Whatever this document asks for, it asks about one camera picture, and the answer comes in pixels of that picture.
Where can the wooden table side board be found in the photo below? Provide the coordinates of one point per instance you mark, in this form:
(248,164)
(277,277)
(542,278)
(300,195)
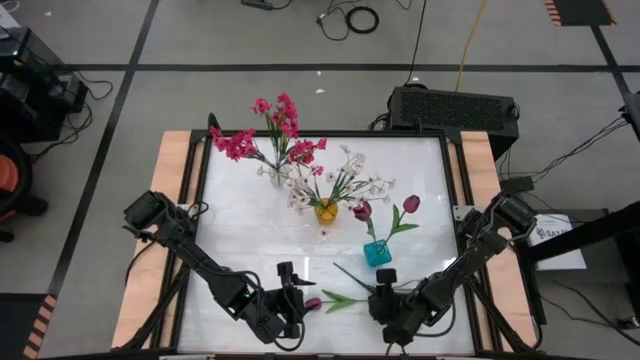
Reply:
(477,142)
(167,160)

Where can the black computer case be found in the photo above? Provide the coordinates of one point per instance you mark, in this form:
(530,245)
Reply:
(450,112)

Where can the yellow glass vase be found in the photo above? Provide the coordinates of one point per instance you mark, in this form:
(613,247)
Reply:
(326,215)

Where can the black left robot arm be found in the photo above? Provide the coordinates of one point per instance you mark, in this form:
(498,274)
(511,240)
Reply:
(200,260)

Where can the orange black shop vacuum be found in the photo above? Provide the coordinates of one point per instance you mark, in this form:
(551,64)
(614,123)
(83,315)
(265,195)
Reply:
(7,175)

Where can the black equipment cases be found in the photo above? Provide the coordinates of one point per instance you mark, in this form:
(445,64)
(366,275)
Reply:
(30,90)

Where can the clear glass vase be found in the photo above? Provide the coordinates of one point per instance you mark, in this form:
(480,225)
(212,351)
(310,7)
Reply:
(276,179)

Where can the white paper sign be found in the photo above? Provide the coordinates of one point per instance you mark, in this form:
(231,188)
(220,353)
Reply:
(560,255)

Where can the pink flower bunch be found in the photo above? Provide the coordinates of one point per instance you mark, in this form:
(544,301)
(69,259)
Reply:
(235,145)
(302,150)
(286,117)

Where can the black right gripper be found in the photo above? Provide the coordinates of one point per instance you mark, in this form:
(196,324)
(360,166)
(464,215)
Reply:
(397,310)

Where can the hazard striped black mat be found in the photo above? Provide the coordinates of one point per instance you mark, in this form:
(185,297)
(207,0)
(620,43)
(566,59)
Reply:
(580,11)
(20,325)

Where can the black stand beam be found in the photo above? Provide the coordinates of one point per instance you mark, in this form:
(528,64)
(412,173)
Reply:
(600,227)

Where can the blue glass vase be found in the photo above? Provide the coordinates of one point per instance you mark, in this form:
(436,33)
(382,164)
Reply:
(377,255)

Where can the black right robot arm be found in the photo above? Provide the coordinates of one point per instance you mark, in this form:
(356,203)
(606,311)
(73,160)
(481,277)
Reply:
(465,270)

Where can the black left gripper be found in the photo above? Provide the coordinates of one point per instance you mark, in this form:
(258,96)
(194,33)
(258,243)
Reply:
(285,307)

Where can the black power strip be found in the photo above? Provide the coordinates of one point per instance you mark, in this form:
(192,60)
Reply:
(257,4)

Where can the black vertical rig post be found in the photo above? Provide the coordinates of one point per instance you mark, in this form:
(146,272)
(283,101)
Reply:
(214,122)

